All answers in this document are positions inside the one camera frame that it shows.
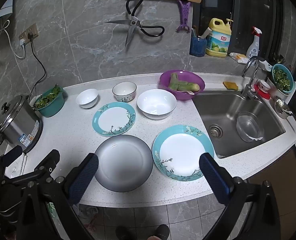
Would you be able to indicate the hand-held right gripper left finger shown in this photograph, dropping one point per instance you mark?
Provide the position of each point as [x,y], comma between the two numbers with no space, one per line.
[84,177]

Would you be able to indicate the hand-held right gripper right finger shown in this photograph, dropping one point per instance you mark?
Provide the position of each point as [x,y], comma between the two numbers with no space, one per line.
[215,177]

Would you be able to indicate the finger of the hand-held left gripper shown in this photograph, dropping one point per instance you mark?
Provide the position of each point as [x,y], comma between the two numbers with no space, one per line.
[49,160]
[14,153]

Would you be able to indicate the grey gradient plate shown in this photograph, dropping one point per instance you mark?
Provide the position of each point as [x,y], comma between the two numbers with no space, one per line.
[124,162]

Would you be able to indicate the large teal floral plate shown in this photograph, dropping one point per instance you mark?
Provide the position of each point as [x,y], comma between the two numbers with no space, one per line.
[180,152]

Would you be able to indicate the small teal floral plate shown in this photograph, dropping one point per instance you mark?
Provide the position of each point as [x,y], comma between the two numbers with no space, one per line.
[113,118]

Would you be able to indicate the small white bowl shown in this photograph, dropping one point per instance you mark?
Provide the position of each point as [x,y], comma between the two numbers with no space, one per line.
[86,96]

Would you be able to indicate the large white bowl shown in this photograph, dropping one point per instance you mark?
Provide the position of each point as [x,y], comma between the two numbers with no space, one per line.
[156,102]

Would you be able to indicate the steel rice cooker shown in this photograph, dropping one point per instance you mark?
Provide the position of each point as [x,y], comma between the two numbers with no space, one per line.
[18,125]

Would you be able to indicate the patterned floor cloth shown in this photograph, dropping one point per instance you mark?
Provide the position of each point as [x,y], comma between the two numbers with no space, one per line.
[88,212]

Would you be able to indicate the teal plastic colander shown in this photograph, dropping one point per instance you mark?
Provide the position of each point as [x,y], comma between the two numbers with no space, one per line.
[51,107]

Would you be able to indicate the clear glass bowl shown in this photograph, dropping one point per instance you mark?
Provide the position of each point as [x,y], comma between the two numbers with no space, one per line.
[249,127]

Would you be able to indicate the leafy greens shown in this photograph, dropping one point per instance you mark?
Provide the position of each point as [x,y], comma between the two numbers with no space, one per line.
[46,97]

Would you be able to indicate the stainless steel sink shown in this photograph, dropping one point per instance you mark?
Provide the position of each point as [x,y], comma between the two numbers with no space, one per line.
[222,112]

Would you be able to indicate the brown cabinet door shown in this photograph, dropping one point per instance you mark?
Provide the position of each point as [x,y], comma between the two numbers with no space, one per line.
[282,175]

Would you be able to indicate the black slipper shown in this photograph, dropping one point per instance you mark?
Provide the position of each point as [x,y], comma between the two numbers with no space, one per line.
[161,231]

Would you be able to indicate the yellow sponge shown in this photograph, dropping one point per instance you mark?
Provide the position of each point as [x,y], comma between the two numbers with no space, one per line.
[230,85]

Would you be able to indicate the chrome faucet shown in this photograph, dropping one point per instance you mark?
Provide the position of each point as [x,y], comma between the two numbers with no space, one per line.
[247,90]

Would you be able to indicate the peeled green vegetable stem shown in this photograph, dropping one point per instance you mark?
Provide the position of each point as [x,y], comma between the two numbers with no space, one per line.
[189,86]
[174,80]

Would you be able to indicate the small red white cup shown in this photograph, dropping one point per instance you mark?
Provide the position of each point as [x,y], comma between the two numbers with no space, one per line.
[259,93]

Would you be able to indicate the white bowl with black print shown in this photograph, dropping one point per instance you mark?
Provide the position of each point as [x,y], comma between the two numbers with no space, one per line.
[124,90]

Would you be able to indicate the steel strainer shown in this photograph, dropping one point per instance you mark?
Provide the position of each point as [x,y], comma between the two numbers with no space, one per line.
[281,107]

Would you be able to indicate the purple plastic basin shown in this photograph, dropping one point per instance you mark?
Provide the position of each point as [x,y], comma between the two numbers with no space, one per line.
[195,80]

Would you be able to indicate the small red patterned bowl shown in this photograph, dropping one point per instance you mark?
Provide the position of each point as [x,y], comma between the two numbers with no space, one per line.
[264,85]

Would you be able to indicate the chopped green vegetables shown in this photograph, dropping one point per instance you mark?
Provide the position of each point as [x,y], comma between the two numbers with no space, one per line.
[281,77]

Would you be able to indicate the white and yellow packet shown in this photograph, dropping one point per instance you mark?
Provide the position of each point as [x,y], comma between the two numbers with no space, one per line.
[237,57]

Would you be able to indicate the teal basin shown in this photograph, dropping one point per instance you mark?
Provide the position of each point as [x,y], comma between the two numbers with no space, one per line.
[291,81]

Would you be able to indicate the blue plastic cup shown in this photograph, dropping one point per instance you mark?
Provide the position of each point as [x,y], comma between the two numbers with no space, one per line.
[197,47]

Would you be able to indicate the yellow detergent bottle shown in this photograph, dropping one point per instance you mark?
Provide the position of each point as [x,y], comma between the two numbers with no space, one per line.
[217,45]

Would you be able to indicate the white spray bottle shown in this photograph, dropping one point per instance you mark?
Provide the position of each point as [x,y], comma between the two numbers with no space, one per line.
[252,50]

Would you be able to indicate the purple peeler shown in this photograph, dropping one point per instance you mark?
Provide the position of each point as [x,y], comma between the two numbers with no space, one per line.
[184,10]

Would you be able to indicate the wall socket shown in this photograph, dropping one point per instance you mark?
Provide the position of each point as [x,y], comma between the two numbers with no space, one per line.
[28,33]

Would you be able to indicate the white wall box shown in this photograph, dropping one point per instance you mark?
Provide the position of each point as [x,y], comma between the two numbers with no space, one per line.
[5,10]

